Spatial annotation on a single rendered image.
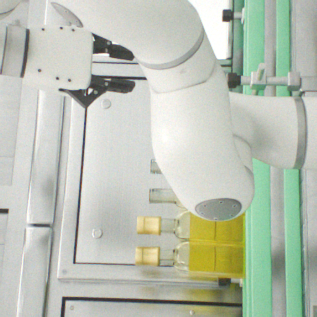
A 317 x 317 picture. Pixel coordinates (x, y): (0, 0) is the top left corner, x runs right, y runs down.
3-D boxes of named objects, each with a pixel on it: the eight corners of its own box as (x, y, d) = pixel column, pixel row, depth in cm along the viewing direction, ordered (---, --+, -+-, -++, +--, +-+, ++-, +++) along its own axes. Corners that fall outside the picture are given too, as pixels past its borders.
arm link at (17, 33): (4, 30, 130) (23, 33, 131) (-1, 82, 127) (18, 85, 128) (9, 7, 123) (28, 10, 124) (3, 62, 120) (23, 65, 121)
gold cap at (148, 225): (160, 233, 150) (136, 233, 150) (160, 236, 153) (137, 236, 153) (161, 214, 151) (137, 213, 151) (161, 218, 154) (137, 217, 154)
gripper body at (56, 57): (17, 32, 131) (88, 44, 133) (11, 93, 127) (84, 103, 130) (22, 10, 124) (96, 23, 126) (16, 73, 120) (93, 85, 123)
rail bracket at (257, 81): (290, 98, 156) (222, 96, 156) (304, 58, 140) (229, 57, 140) (290, 113, 155) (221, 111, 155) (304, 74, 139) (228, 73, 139)
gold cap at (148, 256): (160, 249, 152) (136, 248, 153) (160, 244, 149) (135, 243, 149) (159, 268, 151) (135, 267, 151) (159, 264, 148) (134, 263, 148)
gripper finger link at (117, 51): (92, 36, 131) (134, 43, 133) (91, 54, 130) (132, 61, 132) (96, 27, 128) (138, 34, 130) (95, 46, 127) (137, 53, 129)
